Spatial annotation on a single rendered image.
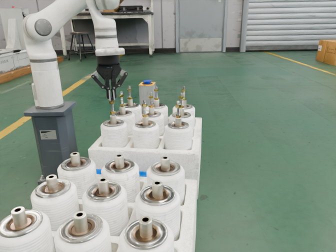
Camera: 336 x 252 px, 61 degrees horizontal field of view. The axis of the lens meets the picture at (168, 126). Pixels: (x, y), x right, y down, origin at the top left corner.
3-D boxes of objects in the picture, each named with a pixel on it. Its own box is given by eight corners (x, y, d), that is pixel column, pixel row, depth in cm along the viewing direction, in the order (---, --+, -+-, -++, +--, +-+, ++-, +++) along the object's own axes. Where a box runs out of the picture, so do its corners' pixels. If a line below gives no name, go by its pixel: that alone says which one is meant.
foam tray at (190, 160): (92, 193, 107) (87, 149, 101) (122, 149, 143) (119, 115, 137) (198, 200, 102) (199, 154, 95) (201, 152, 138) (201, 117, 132)
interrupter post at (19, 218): (11, 228, 52) (7, 213, 51) (19, 220, 54) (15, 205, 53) (23, 229, 52) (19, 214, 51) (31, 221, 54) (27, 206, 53)
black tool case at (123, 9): (119, 12, 529) (119, 6, 525) (142, 12, 533) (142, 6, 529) (119, 12, 497) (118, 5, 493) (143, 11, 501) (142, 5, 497)
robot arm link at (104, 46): (96, 56, 88) (94, 35, 86) (92, 53, 98) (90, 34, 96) (125, 55, 91) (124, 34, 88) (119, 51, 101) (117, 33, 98)
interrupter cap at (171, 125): (191, 124, 103) (191, 122, 103) (185, 131, 97) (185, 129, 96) (171, 121, 106) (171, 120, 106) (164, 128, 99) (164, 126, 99)
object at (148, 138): (133, 176, 104) (130, 129, 98) (135, 163, 113) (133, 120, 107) (160, 175, 105) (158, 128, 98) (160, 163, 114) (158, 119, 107)
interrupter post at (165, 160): (160, 171, 71) (159, 159, 70) (161, 167, 73) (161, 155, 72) (169, 172, 71) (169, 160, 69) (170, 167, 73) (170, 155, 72)
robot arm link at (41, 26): (83, -25, 98) (73, -21, 105) (21, 24, 91) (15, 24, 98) (99, 0, 104) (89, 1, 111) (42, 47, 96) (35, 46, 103)
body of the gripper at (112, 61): (117, 49, 100) (120, 76, 104) (93, 51, 98) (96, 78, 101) (122, 51, 94) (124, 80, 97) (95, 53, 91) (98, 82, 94)
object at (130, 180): (102, 234, 76) (95, 174, 69) (113, 212, 85) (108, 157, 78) (137, 237, 74) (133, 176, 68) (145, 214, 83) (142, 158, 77)
